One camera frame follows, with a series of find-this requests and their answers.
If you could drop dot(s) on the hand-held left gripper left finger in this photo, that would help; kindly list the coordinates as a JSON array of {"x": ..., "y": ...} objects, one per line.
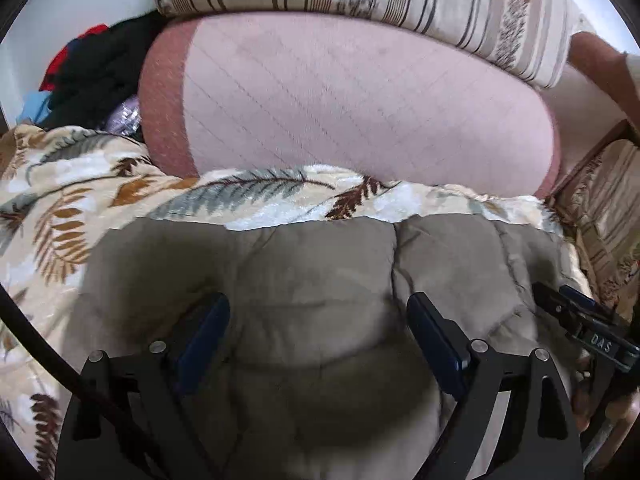
[{"x": 202, "y": 340}]

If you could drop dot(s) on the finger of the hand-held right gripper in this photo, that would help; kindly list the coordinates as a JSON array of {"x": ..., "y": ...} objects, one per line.
[{"x": 560, "y": 307}]

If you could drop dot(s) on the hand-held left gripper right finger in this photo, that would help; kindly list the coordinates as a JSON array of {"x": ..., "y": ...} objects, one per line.
[{"x": 435, "y": 340}]

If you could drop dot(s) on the olive quilted hooded jacket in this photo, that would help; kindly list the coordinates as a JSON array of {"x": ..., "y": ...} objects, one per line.
[{"x": 325, "y": 300}]

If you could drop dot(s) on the black clothes pile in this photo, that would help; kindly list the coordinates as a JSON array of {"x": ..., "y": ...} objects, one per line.
[{"x": 105, "y": 75}]

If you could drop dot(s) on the person's right hand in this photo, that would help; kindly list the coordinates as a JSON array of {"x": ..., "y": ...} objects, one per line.
[{"x": 584, "y": 400}]

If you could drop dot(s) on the square striped floral cushion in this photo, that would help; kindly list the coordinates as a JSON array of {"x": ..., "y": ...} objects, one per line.
[{"x": 610, "y": 220}]

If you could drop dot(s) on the leaf print blanket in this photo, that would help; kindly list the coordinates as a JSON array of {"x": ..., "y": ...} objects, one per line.
[{"x": 100, "y": 195}]

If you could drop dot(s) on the clear plastic bag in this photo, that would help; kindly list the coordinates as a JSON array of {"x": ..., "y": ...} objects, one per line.
[{"x": 125, "y": 115}]

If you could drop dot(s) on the brown pink cushion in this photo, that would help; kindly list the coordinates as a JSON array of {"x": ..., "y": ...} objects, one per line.
[{"x": 600, "y": 70}]

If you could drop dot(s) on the pink quilted bolster cushion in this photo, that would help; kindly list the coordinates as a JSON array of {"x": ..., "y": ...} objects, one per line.
[{"x": 350, "y": 105}]

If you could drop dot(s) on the light blue cloth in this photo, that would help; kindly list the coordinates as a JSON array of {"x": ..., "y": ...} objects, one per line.
[{"x": 35, "y": 107}]

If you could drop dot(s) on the red garment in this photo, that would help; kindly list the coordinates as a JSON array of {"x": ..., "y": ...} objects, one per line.
[{"x": 65, "y": 60}]

